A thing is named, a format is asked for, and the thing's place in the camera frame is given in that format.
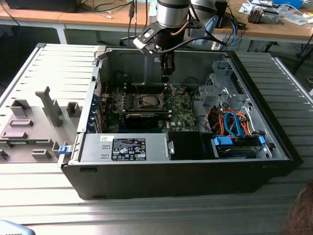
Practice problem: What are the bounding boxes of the brown cable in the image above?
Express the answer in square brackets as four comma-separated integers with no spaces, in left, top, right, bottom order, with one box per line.
[171,21,191,37]

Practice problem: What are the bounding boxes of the black open PC case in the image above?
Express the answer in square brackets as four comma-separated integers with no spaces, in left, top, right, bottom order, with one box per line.
[57,46,304,201]

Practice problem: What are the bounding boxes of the black upright box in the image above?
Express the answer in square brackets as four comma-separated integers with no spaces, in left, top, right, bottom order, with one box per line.
[214,0,228,29]

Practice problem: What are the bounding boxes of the grey parts rack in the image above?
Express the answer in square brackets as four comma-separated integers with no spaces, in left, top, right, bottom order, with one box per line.
[0,85,85,164]

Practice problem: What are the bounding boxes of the wooden desk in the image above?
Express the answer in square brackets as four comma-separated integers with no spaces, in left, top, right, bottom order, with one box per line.
[212,0,313,46]
[0,0,158,45]

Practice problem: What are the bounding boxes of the metal socket cover frame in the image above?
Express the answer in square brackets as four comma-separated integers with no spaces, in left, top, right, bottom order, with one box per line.
[159,83,175,103]

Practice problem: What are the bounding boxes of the blue box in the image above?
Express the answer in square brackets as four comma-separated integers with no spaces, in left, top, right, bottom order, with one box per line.
[272,0,304,8]

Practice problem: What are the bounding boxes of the orange wire bundle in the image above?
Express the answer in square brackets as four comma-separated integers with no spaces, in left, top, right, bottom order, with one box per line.
[210,110,252,136]

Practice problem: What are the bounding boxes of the brown-haired person's head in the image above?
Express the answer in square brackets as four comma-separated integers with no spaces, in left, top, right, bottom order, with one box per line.
[283,180,313,235]

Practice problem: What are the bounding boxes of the silver CPU green edge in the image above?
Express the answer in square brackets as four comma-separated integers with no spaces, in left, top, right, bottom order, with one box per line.
[142,95,159,105]

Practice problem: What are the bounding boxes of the grey power supply unit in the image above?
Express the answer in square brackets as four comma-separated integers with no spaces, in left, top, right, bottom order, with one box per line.
[79,133,171,163]

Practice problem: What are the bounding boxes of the black graphics card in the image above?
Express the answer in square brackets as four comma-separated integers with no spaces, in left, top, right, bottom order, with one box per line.
[124,112,160,130]

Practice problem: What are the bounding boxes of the silver black-faced wrist camera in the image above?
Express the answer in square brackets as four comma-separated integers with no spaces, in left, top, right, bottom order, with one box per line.
[133,22,161,55]

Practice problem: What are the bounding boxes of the thin metal locking lever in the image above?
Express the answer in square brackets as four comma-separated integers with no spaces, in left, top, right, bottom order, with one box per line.
[132,77,141,99]

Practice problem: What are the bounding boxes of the metal heat sink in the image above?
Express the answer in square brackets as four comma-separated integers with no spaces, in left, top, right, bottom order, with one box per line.
[247,6,281,24]

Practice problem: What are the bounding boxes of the hard disk in blue carrier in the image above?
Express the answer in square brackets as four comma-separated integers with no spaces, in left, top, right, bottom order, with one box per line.
[210,135,267,160]

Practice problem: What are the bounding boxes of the thick black camera cable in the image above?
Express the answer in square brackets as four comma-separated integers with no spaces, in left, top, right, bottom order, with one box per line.
[154,36,227,54]

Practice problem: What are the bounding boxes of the blue flat data wire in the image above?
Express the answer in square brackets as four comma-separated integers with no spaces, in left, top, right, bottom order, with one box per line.
[224,111,242,138]

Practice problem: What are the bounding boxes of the CPU socket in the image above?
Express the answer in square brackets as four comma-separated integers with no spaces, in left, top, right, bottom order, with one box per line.
[136,93,163,109]

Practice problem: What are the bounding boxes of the green motherboard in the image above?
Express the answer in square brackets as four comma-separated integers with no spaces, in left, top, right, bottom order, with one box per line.
[101,84,199,134]

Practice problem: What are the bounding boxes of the grey metal drive cage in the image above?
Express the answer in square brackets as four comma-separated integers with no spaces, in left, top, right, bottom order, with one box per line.
[197,59,248,110]

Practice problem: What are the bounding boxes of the small grey wrist camera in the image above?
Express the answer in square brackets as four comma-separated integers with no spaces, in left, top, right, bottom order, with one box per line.
[189,22,204,38]

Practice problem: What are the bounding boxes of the flat black box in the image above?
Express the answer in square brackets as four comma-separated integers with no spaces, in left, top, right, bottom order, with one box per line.
[4,0,79,13]

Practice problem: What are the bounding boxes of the grey rounded device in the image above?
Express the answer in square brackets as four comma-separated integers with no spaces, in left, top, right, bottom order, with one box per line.
[0,219,34,235]

